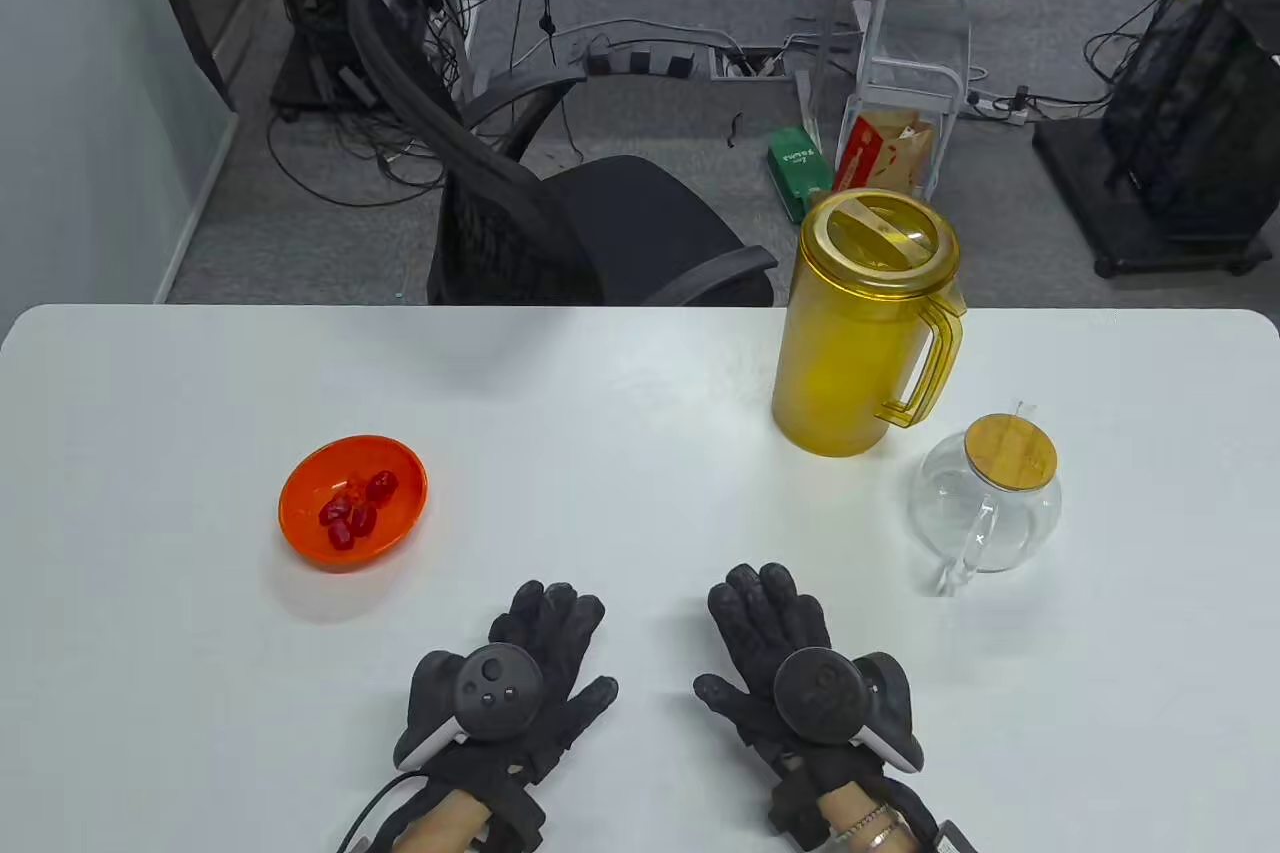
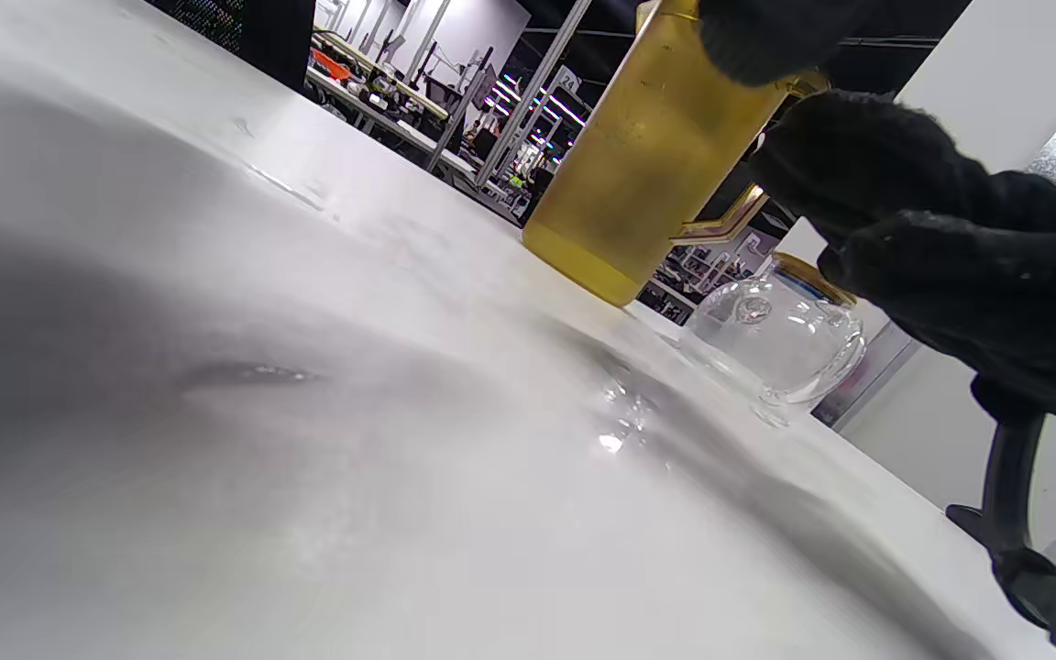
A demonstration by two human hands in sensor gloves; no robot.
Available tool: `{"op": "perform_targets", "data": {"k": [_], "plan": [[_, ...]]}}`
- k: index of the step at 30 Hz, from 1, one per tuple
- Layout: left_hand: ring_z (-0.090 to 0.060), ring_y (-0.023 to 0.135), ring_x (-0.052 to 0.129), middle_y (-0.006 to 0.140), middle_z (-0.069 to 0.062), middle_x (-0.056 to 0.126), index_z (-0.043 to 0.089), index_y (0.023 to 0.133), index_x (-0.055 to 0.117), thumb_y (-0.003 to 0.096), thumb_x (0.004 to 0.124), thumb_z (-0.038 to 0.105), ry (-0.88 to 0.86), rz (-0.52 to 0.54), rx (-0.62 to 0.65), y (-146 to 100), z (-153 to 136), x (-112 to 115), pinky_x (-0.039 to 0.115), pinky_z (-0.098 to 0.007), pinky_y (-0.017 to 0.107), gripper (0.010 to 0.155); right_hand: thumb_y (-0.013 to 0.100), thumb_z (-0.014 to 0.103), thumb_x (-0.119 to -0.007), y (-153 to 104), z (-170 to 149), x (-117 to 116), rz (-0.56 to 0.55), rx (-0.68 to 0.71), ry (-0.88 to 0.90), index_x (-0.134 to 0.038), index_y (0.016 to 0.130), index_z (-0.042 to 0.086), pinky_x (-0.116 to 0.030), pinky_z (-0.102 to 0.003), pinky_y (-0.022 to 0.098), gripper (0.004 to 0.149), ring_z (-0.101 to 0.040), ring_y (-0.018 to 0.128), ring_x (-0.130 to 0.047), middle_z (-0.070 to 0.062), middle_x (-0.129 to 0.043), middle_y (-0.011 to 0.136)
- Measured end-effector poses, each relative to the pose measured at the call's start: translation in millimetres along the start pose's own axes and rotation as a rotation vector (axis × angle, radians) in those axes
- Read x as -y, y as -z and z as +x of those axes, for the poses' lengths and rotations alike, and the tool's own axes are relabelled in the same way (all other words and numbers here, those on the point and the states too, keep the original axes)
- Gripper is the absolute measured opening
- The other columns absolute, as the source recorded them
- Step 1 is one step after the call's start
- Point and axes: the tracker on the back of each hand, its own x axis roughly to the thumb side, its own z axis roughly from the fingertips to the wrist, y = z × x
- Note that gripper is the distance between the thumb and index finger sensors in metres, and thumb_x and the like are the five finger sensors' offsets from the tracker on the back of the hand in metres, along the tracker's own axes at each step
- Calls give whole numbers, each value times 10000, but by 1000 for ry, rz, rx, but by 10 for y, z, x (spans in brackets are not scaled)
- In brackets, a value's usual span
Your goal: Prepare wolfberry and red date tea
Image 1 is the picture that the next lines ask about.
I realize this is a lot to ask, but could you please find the person's left hand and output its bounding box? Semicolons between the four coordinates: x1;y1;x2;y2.
415;581;619;852

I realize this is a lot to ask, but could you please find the person's right hand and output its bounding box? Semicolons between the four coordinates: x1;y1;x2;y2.
694;563;886;852

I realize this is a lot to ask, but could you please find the black tracker controller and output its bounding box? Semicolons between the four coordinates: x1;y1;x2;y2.
772;648;924;774
394;645;547;774

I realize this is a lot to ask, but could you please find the orange plastic bowl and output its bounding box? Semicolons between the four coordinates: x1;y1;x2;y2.
278;435;429;574

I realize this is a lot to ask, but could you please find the red dates and wolfberries pile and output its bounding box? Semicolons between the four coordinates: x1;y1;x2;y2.
318;470;399;552

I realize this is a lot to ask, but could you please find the yellow plastic pitcher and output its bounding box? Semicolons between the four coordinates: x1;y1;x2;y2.
771;188;968;459

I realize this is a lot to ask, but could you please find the clear glass teapot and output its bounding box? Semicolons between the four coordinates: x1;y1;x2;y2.
910;401;1063;597

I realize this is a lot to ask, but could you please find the round bamboo teapot lid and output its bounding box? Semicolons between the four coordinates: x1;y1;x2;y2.
964;414;1058;492

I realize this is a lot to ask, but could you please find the person's left forearm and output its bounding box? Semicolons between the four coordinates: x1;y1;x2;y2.
395;788;496;853

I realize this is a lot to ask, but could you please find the person's right forearm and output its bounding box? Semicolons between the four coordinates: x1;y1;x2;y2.
815;778;916;853

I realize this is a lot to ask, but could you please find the black office chair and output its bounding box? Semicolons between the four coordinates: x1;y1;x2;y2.
347;0;779;307

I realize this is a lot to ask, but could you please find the green carton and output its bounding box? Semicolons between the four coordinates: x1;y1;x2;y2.
767;126;836;224

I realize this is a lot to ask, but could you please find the red and brown paper bag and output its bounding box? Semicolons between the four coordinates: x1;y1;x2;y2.
833;108;941;199

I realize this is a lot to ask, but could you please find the floor socket box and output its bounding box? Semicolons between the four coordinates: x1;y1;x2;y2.
709;48;788;81

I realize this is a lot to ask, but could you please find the white power strip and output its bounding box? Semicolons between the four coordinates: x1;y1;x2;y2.
965;88;1031;126
440;0;493;99

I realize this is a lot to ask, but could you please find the white metal cart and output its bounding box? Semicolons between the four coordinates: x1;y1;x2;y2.
855;0;973;204

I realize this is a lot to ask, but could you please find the black wheeled equipment rack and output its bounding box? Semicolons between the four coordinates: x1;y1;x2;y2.
1033;0;1280;279

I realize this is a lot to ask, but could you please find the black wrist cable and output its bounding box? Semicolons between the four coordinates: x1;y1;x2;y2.
340;773;421;853

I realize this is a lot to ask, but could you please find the tangle of black floor cables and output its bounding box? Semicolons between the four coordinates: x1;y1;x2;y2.
265;88;451;209

